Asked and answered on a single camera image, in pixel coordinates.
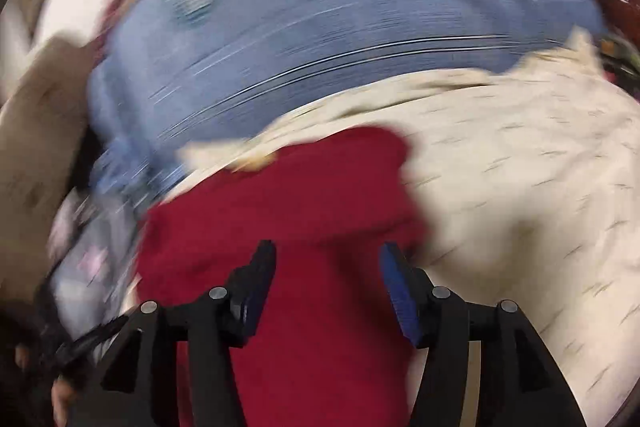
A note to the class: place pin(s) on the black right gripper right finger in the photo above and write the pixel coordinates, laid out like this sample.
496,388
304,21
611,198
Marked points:
489,357

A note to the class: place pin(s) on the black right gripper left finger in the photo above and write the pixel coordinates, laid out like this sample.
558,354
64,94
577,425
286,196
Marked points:
168,361

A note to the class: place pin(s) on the dark red sweater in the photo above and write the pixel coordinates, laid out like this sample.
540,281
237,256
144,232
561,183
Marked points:
328,349

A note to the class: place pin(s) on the person's left hand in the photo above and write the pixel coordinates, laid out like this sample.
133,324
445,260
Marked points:
44,400

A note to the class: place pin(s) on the grey star patterned bedsheet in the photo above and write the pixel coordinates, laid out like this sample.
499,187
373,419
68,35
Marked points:
91,244

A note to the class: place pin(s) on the cream floral pillow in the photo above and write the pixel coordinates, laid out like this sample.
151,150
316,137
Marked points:
530,180

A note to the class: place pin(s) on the striped beige headboard cushion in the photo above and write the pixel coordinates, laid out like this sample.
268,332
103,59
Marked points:
42,126

